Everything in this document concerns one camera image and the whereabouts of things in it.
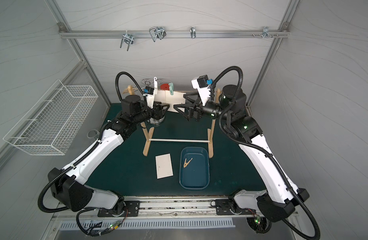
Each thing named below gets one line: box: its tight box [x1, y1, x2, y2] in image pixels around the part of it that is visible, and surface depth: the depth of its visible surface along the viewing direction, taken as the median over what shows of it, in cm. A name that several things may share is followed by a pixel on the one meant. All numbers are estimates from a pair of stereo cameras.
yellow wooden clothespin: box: [183, 157, 193, 168], surface depth 90 cm
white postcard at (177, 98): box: [165, 90, 186, 113], surface depth 73 cm
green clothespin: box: [168, 82, 174, 96], surface depth 68 cm
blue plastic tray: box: [179, 146, 210, 190], surface depth 88 cm
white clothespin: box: [154, 76, 158, 95], surface depth 67 cm
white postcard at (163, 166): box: [155, 153, 174, 179], surface depth 90 cm
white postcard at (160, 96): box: [154, 90, 167, 104], surface depth 71 cm
